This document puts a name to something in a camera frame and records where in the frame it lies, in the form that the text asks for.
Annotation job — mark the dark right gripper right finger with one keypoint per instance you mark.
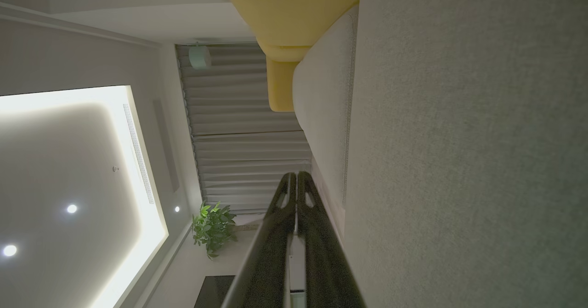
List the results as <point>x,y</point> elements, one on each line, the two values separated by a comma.
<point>326,271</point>

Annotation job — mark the long ceiling air vent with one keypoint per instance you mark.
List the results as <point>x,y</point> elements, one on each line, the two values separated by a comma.
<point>138,154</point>

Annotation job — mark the white round ceiling device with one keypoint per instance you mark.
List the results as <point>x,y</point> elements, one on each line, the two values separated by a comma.
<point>200,57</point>

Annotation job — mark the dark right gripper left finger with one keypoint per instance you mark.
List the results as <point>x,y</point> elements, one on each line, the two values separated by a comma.
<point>266,262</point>

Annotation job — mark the yellow sofa cushion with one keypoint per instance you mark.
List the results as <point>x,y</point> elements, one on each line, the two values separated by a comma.
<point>285,9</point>

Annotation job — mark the green potted plant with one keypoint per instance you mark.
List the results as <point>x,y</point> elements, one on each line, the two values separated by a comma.
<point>213,227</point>

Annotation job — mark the large grey sofa seat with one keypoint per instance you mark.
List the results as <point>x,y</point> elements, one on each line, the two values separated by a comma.
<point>459,161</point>

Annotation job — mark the black flat screen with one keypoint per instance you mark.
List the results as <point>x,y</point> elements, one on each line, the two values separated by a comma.
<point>213,293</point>

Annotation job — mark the grey pleated curtain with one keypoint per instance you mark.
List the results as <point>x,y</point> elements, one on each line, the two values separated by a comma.
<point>239,115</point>

